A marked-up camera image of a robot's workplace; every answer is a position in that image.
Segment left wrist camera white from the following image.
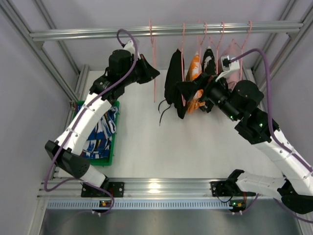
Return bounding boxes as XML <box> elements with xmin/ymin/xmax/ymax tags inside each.
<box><xmin>122</xmin><ymin>39</ymin><xmax>140</xmax><ymax>61</ymax></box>

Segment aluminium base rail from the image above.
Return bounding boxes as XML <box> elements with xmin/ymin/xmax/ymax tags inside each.
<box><xmin>36</xmin><ymin>178</ymin><xmax>277</xmax><ymax>199</ymax></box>

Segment aluminium frame left posts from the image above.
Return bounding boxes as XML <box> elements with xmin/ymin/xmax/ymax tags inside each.
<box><xmin>0</xmin><ymin>0</ymin><xmax>90</xmax><ymax>172</ymax></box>

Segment aluminium frame right posts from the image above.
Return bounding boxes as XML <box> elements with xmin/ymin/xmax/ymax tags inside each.
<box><xmin>241</xmin><ymin>0</ymin><xmax>313</xmax><ymax>113</ymax></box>

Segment pink trousers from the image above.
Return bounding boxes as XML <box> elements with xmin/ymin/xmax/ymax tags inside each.
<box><xmin>218</xmin><ymin>39</ymin><xmax>241</xmax><ymax>90</ymax></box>

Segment aluminium hanging rail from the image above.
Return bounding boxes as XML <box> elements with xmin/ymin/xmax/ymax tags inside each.
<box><xmin>29</xmin><ymin>21</ymin><xmax>304</xmax><ymax>42</ymax></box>

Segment blue patterned trousers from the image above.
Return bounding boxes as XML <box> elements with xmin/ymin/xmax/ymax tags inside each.
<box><xmin>77</xmin><ymin>105</ymin><xmax>120</xmax><ymax>160</ymax></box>

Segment grey slotted cable duct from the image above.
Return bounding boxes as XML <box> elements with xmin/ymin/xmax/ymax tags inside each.
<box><xmin>46</xmin><ymin>199</ymin><xmax>232</xmax><ymax>210</ymax></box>

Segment black white patterned trousers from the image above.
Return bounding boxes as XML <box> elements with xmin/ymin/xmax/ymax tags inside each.
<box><xmin>200</xmin><ymin>46</ymin><xmax>216</xmax><ymax>113</ymax></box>

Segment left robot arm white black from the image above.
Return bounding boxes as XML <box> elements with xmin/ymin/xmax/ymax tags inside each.
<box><xmin>45</xmin><ymin>40</ymin><xmax>160</xmax><ymax>191</ymax></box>

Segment pink wire hanger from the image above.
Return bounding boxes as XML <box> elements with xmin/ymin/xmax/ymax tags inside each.
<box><xmin>233</xmin><ymin>20</ymin><xmax>252</xmax><ymax>80</ymax></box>
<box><xmin>209</xmin><ymin>22</ymin><xmax>225</xmax><ymax>74</ymax></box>
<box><xmin>180</xmin><ymin>23</ymin><xmax>186</xmax><ymax>107</ymax></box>
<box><xmin>197</xmin><ymin>22</ymin><xmax>207</xmax><ymax>58</ymax></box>
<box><xmin>149</xmin><ymin>19</ymin><xmax>157</xmax><ymax>103</ymax></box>

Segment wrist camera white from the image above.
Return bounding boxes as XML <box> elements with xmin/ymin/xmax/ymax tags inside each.
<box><xmin>122</xmin><ymin>39</ymin><xmax>140</xmax><ymax>61</ymax></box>
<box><xmin>215</xmin><ymin>55</ymin><xmax>240</xmax><ymax>81</ymax></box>

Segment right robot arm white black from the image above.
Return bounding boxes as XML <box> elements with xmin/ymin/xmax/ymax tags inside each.
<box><xmin>176</xmin><ymin>73</ymin><xmax>313</xmax><ymax>214</ymax></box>

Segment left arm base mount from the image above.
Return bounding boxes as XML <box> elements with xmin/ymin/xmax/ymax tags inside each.
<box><xmin>81</xmin><ymin>182</ymin><xmax>125</xmax><ymax>198</ymax></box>

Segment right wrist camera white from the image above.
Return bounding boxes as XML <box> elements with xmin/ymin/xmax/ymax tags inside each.
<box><xmin>215</xmin><ymin>55</ymin><xmax>240</xmax><ymax>81</ymax></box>

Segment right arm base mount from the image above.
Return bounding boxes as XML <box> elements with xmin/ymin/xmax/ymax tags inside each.
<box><xmin>210</xmin><ymin>181</ymin><xmax>244</xmax><ymax>197</ymax></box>

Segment aluminium frame posts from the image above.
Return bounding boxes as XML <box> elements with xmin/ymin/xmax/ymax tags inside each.
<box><xmin>241</xmin><ymin>0</ymin><xmax>313</xmax><ymax>113</ymax></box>
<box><xmin>0</xmin><ymin>0</ymin><xmax>90</xmax><ymax>172</ymax></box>

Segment orange white trousers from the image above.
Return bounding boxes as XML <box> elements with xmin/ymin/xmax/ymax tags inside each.
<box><xmin>185</xmin><ymin>50</ymin><xmax>205</xmax><ymax>115</ymax></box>

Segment green plastic tray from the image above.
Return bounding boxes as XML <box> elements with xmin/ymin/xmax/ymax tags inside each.
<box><xmin>74</xmin><ymin>100</ymin><xmax>120</xmax><ymax>167</ymax></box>

